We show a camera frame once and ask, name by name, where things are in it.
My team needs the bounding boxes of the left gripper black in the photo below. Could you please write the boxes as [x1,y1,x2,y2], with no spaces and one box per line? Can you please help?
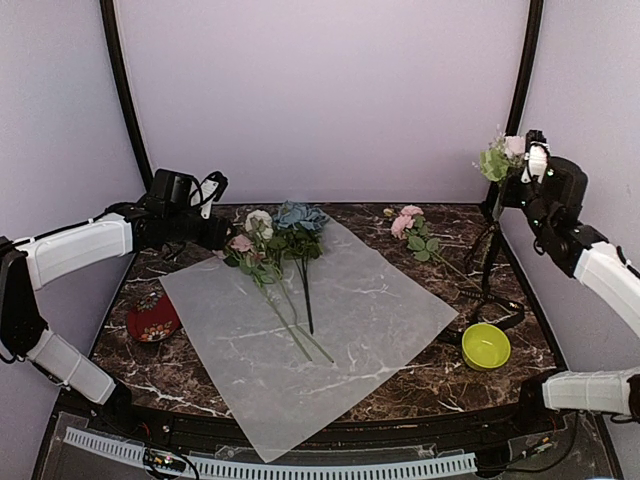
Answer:
[167,207,238,251]

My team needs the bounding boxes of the small pink fake rose stem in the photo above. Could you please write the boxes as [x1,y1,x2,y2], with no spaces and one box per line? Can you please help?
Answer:
[224,233,312,361]

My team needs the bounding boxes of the lilac hydrangea fake bunch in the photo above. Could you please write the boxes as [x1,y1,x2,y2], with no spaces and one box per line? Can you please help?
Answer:
[473,131,525,185]

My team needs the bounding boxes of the white fake rose stem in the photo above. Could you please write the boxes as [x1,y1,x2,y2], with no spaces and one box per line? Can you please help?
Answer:
[242,209,335,363]

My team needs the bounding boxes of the blue fake rose bunch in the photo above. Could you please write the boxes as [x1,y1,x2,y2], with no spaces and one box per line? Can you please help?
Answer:
[269,201,329,335]

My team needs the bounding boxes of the pink peony fake stem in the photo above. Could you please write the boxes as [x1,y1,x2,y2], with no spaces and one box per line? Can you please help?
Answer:
[382,205,481,291]

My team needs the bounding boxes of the black ribbon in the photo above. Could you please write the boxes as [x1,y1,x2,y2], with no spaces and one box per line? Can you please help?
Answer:
[460,221,525,333]

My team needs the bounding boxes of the translucent white wrapping paper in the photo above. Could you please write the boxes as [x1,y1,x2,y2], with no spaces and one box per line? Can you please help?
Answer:
[161,221,457,462]

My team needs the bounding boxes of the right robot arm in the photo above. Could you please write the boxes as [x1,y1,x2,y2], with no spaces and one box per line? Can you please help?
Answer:
[498,156,639,434]

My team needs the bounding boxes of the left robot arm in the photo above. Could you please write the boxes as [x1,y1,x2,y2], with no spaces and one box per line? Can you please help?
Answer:
[1,169,233,436]

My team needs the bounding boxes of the red floral dish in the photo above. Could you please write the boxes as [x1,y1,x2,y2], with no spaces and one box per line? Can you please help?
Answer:
[126,292,182,343]

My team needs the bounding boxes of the yellow-green bowl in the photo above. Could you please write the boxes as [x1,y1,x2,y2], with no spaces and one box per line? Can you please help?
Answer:
[461,323,511,371]

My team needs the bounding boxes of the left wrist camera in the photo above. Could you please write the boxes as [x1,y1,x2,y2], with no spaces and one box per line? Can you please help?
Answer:
[191,171,229,220]

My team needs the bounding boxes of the right black frame post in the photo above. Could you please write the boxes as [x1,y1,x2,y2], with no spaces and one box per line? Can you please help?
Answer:
[505,0,544,136]

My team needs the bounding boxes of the black frame post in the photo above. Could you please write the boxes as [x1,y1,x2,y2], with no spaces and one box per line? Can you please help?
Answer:
[99,0,153,191]
[505,0,544,136]

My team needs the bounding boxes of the black front rail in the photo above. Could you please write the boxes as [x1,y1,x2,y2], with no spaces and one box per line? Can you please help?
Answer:
[131,381,567,452]

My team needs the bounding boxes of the left black frame post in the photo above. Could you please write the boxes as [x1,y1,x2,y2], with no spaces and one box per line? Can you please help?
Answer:
[99,0,153,191]

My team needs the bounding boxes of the white slotted cable duct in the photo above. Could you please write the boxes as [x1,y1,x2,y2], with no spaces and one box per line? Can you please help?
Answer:
[64,426,479,479]

